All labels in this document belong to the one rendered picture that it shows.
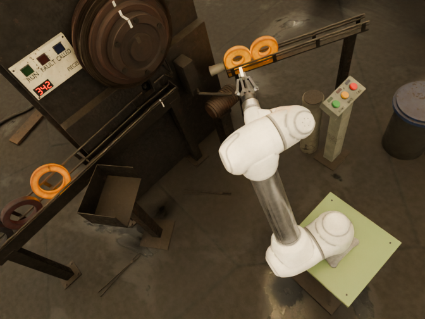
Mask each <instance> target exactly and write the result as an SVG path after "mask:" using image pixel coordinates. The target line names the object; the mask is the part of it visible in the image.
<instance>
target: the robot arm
mask: <svg viewBox="0 0 425 319"><path fill-rule="evenodd" d="M239 71H240V73H239V74H238V76H239V79H237V88H236V91H235V96H236V97H237V96H240V98H241V99H242V109H243V113H244V122H245V125H244V126H243V127H241V128H239V129H238V130H236V131H234V133H232V134H231V135H229V136H228V137H227V138H226V139H225V141H224V142H223V143H222V145H221V146H220V149H219V155H220V158H221V160H222V162H223V164H224V166H225V168H226V170H227V171H228V172H230V173H231V174H234V175H241V174H243V175H244V176H245V177H246V178H248V179H250V181H251V183H252V185H253V187H254V190H255V192H256V194H257V197H258V199H259V202H260V204H261V206H262V208H263V210H264V212H265V214H266V217H267V219H268V222H269V224H270V226H271V228H272V230H273V234H272V236H271V245H270V246H269V247H268V249H267V251H266V261H267V262H268V265H269V266H270V268H271V269H272V271H273V272H274V274H275V275H276V276H279V277H292V276H295V275H298V274H300V273H302V272H304V271H306V270H308V269H310V268H311V267H313V266H314V265H316V264H318V263H319V262H320V261H322V260H323V259H325V260H326V261H327V262H328V263H329V265H330V267H332V268H336V267H337V265H338V263H339V262H340V260H341V259H342V258H343V257H344V256H345V255H346V254H347V253H348V252H349V251H350V250H351V249H352V248H353V247H355V246H357V245H358V244H359V240H358V239H357V238H355V237H354V226H353V225H352V222H351V221H350V220H349V219H348V218H347V216H346V215H344V214H343V213H341V212H339V211H326V212H324V213H322V214H321V215H319V217H318V218H316V219H315V220H314V221H313V222H311V223H310V224H308V225H307V226H306V227H304V228H302V227H301V226H299V225H297V223H296V221H295V217H294V215H293V212H292V209H291V206H290V203H289V201H288V198H287V196H286V192H285V189H284V187H283V184H282V181H281V179H280V175H279V173H278V170H277V168H278V161H279V154H280V153H281V152H283V151H285V150H286V149H288V148H289V147H291V146H293V145H294V144H296V143H298V142H299V141H300V140H301V139H305V138H306V137H308V136H309V135H310V134H311V133H312V131H313V130H314V127H315V124H316V123H315V120H314V117H313V115H312V114H311V112H310V111H309V110H308V109H307V108H305V107H303V106H298V105H293V106H280V107H277V108H273V109H261V107H260V104H259V102H258V100H257V99H256V91H259V88H258V86H256V85H255V83H254V82H253V80H252V79H251V77H250V76H248V77H247V76H246V74H245V72H243V70H242V67H239ZM243 80H245V83H246V86H247V88H245V87H244V84H243ZM248 81H249V82H250V84H251V85H252V87H253V88H254V90H253V89H251V88H250V87H249V83H248ZM239 82H240V83H241V86H242V91H241V93H239Z"/></svg>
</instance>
